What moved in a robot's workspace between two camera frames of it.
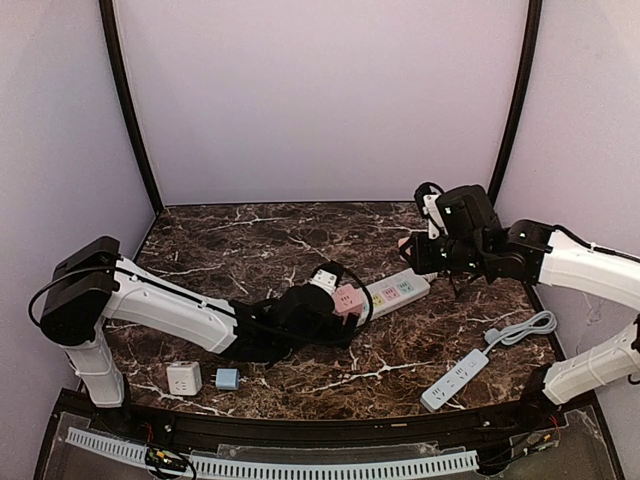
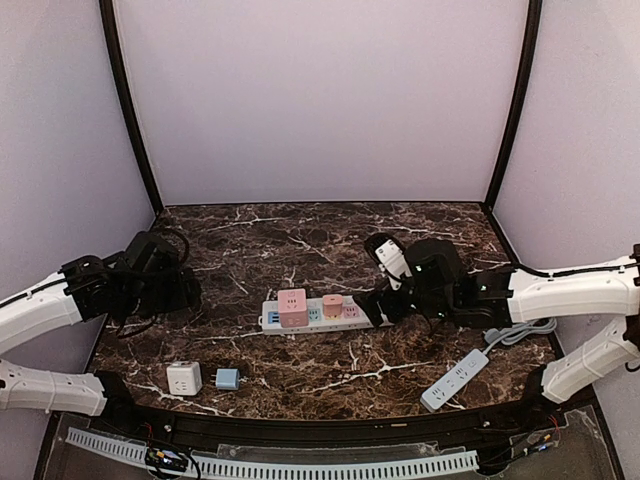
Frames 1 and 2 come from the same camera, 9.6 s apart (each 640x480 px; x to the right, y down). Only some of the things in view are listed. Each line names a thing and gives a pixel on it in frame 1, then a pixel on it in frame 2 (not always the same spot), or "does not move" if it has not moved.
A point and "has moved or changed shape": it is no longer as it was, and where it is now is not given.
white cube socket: (184, 378) does not move
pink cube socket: (347, 299) has moved or changed shape
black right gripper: (425, 248) → (385, 302)
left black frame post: (111, 35) does not move
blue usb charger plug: (227, 378) does not move
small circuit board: (162, 458) does not move
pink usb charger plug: (402, 241) has moved or changed shape
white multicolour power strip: (387, 295) has moved or changed shape
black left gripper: (333, 310) → (176, 288)
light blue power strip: (440, 391) does not move
